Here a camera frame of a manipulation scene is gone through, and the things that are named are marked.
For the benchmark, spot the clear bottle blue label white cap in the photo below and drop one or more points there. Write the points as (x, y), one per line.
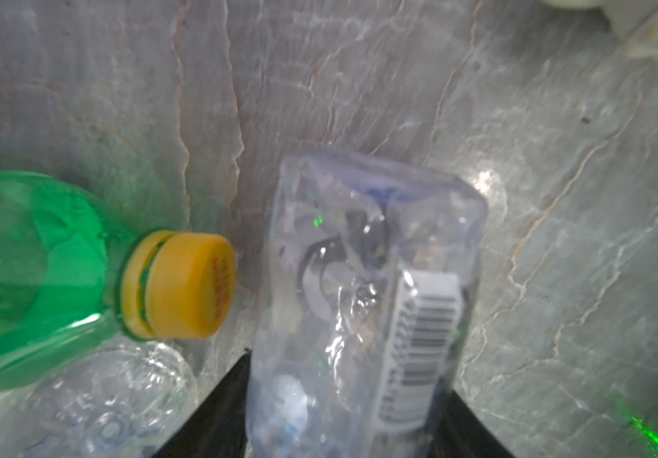
(370, 275)

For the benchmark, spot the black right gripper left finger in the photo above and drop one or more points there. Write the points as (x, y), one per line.
(217, 427)

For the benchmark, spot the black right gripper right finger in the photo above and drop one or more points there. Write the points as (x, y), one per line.
(462, 435)

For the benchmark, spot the white ribbed trash bin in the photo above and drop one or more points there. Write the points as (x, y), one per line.
(634, 22)

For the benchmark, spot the clear square bottle green cap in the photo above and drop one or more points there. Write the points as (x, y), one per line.
(124, 400)

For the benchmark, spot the green bottle yellow cap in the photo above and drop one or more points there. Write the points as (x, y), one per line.
(73, 275)

